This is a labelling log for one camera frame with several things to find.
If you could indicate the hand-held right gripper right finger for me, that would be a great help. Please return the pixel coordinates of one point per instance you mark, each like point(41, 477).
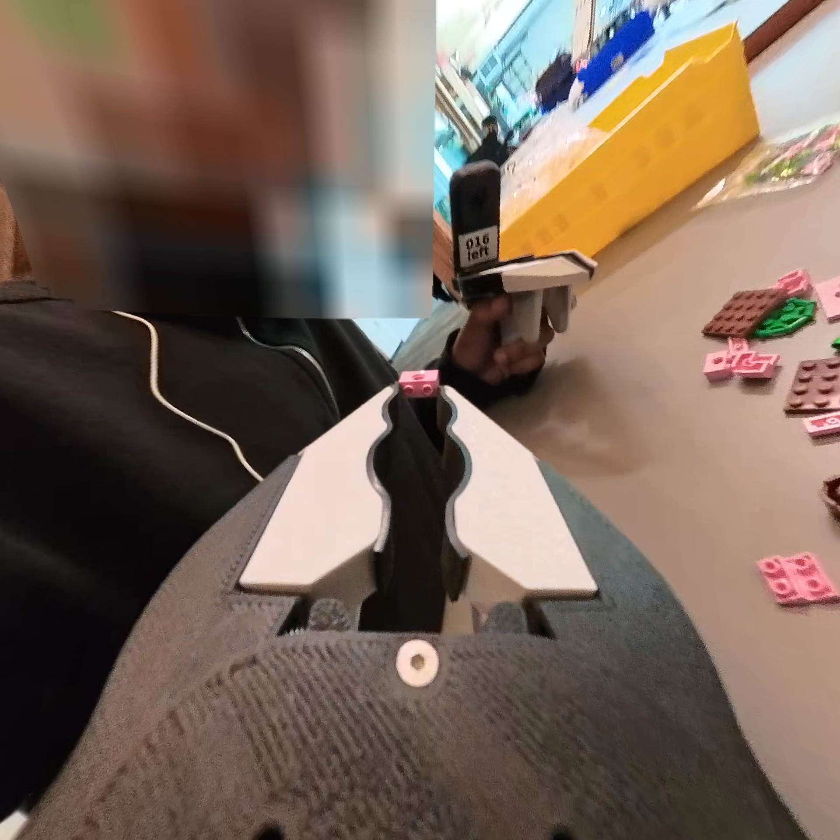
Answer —
point(518, 525)

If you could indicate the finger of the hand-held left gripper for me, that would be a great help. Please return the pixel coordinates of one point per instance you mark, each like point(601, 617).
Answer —
point(544, 274)

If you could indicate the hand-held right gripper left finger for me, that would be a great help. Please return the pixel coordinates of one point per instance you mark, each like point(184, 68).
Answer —
point(315, 525)

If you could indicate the small pink side-stud brick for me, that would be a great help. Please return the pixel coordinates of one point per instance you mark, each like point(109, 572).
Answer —
point(420, 380)

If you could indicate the brown square plate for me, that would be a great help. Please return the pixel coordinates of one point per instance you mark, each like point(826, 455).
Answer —
point(741, 312)
point(817, 387)

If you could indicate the pile of pink toy bricks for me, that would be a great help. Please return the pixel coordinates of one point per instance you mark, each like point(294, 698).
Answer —
point(741, 364)

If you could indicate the small clear plastic bag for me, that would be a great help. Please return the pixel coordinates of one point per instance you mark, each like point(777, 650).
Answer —
point(787, 164)

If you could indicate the person's left hand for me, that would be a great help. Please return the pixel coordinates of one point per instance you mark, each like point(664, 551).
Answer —
point(492, 358)

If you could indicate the crumpled clear plastic bags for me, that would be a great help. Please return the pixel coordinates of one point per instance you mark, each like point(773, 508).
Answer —
point(551, 157)

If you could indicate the yellow plastic bin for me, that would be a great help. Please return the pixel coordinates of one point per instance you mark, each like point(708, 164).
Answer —
point(656, 144)

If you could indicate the blue plastic bin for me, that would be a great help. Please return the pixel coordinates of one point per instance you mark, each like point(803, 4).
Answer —
point(617, 59)

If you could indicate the green web piece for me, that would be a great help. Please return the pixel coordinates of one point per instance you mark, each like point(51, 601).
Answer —
point(787, 321)

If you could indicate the brown round brick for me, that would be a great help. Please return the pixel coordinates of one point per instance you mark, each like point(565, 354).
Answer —
point(832, 499)

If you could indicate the wooden post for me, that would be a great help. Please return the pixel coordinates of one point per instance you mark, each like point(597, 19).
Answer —
point(441, 262)

